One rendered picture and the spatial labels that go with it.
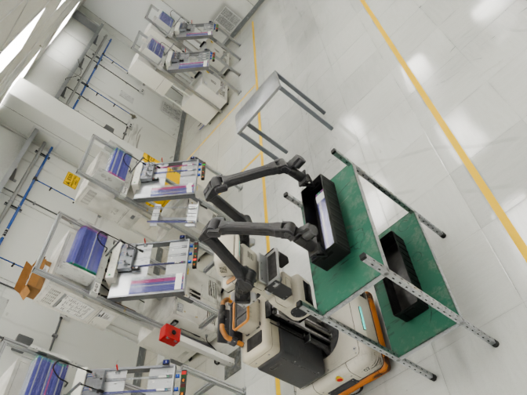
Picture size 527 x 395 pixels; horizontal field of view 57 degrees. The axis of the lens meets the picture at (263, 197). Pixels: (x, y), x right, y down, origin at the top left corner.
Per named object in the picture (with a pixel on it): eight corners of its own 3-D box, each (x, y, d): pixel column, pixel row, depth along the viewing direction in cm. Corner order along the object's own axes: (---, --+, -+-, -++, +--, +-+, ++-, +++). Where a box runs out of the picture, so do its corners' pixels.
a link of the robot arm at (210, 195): (197, 187, 275) (200, 199, 267) (215, 173, 272) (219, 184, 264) (243, 226, 303) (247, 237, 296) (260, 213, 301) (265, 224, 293)
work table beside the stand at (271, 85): (333, 128, 535) (279, 85, 501) (291, 172, 562) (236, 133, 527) (325, 110, 572) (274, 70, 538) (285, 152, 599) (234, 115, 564)
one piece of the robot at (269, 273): (280, 305, 289) (252, 290, 280) (277, 270, 311) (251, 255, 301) (298, 291, 282) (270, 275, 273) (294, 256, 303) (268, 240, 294)
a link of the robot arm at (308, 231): (285, 223, 238) (281, 235, 231) (301, 211, 231) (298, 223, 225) (303, 237, 241) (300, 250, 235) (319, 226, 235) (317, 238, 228)
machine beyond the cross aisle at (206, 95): (242, 70, 927) (157, 5, 845) (242, 90, 863) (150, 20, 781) (199, 120, 988) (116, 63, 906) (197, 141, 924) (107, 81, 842)
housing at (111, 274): (126, 251, 506) (122, 240, 497) (117, 287, 468) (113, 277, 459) (118, 251, 507) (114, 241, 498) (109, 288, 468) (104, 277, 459)
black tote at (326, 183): (314, 201, 295) (300, 192, 290) (334, 183, 287) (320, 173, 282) (327, 271, 250) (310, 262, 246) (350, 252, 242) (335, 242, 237)
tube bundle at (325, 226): (319, 197, 289) (314, 195, 288) (327, 190, 286) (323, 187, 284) (331, 260, 250) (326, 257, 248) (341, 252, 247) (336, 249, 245)
